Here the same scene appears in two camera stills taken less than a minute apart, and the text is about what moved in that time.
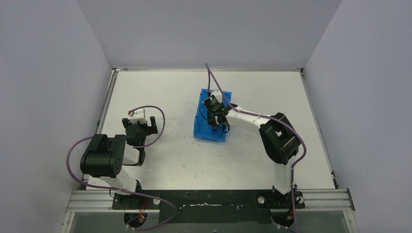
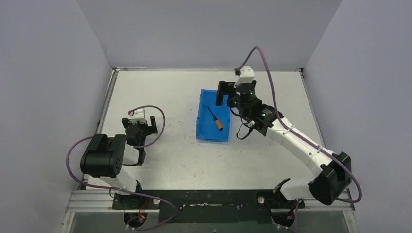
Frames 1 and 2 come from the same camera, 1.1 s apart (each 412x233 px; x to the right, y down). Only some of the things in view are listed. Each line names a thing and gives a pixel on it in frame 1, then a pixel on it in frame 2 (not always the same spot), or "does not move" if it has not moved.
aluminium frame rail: x=101 y=200 does not move
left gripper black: x=141 y=125 does not move
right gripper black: x=211 y=121 → x=224 y=90
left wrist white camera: x=139 y=114 does not move
